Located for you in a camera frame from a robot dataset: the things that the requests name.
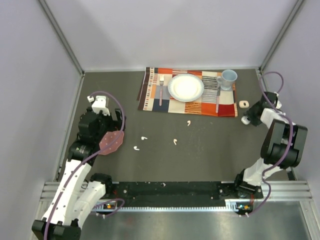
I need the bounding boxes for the light blue mug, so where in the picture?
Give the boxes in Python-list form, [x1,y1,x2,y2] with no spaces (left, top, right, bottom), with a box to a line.
[216,69,238,91]

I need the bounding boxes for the patterned orange placemat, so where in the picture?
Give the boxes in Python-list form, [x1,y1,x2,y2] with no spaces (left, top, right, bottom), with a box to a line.
[138,67,238,117]

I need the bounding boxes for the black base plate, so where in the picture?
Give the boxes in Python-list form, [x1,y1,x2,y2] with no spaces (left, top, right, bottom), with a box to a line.
[102,181,263,208]

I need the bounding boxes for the pink handled knife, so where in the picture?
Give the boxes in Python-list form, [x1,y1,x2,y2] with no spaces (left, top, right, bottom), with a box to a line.
[215,84,221,114]

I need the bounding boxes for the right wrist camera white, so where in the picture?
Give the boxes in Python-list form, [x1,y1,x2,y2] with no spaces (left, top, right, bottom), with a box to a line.
[265,91,282,110]

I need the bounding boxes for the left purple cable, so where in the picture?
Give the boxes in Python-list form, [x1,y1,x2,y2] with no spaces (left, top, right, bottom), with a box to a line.
[44,91,126,240]

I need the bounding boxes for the pink handled fork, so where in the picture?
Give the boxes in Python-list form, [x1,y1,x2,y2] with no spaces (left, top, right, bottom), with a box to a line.
[159,74,165,107]

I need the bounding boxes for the white round plate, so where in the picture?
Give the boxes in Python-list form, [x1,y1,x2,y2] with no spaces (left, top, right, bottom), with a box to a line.
[167,73,205,103]

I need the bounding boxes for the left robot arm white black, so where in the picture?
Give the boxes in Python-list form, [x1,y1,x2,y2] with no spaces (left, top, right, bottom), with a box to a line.
[31,107,126,240]

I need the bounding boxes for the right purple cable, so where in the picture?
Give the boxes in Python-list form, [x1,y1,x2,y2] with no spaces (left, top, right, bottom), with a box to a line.
[237,71,294,217]

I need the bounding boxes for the beige square ring object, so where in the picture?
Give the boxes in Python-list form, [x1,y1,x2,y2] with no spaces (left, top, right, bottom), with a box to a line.
[238,100,250,109]

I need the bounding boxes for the grey cable duct rail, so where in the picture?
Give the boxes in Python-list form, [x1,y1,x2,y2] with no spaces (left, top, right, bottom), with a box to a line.
[93,201,253,213]

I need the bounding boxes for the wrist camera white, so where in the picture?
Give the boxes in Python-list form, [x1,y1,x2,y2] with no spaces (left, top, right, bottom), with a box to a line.
[87,95,111,116]
[265,91,282,110]

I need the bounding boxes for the pink polka dot plate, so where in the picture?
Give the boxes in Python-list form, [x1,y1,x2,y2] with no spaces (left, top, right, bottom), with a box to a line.
[99,130,125,156]

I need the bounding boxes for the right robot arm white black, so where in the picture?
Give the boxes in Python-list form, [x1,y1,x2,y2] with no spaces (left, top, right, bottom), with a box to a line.
[233,100,308,198]

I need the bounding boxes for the purple cable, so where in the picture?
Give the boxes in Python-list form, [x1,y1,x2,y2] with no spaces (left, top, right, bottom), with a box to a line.
[44,91,126,240]
[237,71,294,217]

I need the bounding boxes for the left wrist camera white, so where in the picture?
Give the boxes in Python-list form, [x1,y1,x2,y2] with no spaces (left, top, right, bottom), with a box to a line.
[87,95,111,116]

